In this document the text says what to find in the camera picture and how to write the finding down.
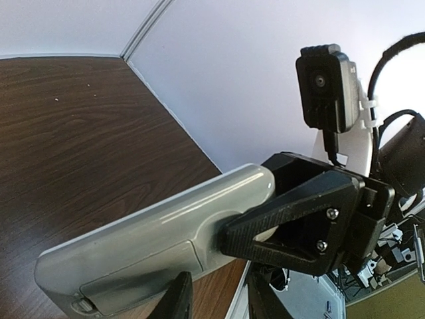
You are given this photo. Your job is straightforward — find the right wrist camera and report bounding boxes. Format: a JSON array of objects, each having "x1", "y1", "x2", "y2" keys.
[{"x1": 296, "y1": 44, "x2": 360, "y2": 134}]

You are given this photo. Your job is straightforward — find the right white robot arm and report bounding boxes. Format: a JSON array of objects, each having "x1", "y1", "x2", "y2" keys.
[{"x1": 218, "y1": 115, "x2": 424, "y2": 276}]

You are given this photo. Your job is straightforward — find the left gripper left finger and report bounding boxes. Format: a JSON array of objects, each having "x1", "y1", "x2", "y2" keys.
[{"x1": 158, "y1": 271, "x2": 193, "y2": 318}]

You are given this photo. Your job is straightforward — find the right aluminium corner post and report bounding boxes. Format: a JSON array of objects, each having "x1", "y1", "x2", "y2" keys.
[{"x1": 120, "y1": 0, "x2": 174, "y2": 62}]

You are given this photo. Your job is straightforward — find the right black cable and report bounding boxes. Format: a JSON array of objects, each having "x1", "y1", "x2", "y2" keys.
[{"x1": 323, "y1": 31, "x2": 425, "y2": 177}]

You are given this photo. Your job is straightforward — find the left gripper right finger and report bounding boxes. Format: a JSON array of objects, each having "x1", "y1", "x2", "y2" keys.
[{"x1": 247, "y1": 263, "x2": 292, "y2": 319}]

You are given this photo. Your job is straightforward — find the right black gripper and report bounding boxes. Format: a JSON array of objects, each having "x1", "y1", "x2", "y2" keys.
[{"x1": 218, "y1": 152, "x2": 395, "y2": 276}]

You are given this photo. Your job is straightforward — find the white remote control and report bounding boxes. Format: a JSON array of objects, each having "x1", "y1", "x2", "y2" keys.
[{"x1": 34, "y1": 163, "x2": 275, "y2": 318}]

